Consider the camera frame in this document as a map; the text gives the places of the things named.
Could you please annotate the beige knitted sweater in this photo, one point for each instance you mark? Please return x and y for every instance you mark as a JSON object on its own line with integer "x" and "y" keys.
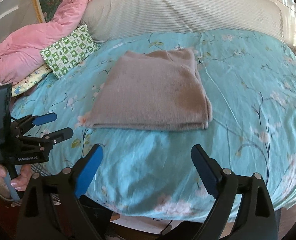
{"x": 158, "y": 91}

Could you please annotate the white striped pillow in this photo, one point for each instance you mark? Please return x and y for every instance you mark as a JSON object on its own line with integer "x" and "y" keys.
{"x": 112, "y": 19}

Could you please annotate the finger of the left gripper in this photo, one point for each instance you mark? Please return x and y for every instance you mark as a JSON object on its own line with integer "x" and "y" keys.
{"x": 59, "y": 136}
{"x": 44, "y": 119}

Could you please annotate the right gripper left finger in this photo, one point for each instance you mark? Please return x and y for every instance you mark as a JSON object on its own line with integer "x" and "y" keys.
{"x": 38, "y": 218}

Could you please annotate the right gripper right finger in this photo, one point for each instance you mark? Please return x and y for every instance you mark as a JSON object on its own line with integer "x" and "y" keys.
{"x": 255, "y": 217}

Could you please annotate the green white patterned pillow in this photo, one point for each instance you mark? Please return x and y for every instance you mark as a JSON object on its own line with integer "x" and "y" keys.
{"x": 65, "y": 54}

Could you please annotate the pink quilted blanket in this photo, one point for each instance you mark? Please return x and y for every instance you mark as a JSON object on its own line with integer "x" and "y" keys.
{"x": 20, "y": 51}

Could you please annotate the yellow floral cloth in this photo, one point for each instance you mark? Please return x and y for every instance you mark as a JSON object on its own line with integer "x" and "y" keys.
{"x": 31, "y": 80}

